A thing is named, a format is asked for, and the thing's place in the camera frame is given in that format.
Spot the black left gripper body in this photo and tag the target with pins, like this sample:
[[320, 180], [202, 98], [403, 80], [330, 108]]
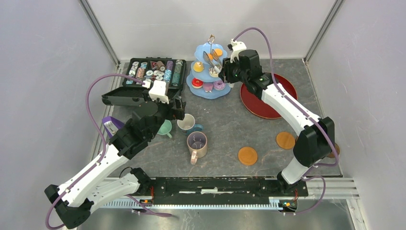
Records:
[[165, 111]]

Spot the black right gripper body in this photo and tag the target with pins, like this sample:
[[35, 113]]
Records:
[[232, 73]]

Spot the white mug blue handle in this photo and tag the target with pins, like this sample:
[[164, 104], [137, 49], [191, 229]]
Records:
[[187, 125]]

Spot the mint green cup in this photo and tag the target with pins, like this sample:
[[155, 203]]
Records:
[[165, 129]]

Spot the purple sprinkled donut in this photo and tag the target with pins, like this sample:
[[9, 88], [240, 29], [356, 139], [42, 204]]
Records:
[[219, 85]]

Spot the round orange waffle cookie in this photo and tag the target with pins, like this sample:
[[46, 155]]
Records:
[[217, 53]]

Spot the red frosted donut cake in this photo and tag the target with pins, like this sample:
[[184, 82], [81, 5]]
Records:
[[196, 83]]

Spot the white chocolate drizzled donut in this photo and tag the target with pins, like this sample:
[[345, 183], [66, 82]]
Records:
[[213, 73]]

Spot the rose gold marble mug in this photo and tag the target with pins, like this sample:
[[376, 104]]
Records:
[[198, 146]]

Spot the pink mousse cake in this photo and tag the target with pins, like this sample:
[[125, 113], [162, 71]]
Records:
[[208, 86]]

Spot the blue three-tier cake stand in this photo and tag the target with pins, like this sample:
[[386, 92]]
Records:
[[204, 75]]

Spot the yellow mousse cake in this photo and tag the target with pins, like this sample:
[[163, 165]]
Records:
[[198, 66]]

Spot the tan wooden coaster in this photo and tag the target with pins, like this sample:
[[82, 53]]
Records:
[[285, 140]]

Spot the light orange wooden coaster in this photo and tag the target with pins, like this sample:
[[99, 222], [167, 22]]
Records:
[[247, 156]]

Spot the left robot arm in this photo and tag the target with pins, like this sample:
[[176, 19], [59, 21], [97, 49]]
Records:
[[76, 199]]

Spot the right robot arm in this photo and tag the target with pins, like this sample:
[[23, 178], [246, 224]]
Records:
[[315, 135]]

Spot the round red serving tray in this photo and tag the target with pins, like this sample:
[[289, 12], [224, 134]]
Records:
[[258, 107]]

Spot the black poker chip case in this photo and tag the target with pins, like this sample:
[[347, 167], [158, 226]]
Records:
[[171, 71]]

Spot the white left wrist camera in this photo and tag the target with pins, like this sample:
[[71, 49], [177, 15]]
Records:
[[157, 91]]

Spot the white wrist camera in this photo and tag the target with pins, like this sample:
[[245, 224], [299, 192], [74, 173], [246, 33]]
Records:
[[236, 47], [157, 91]]

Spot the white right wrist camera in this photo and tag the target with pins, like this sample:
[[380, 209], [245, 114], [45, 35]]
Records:
[[236, 47]]

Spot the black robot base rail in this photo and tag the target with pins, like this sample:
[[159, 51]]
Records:
[[241, 193]]

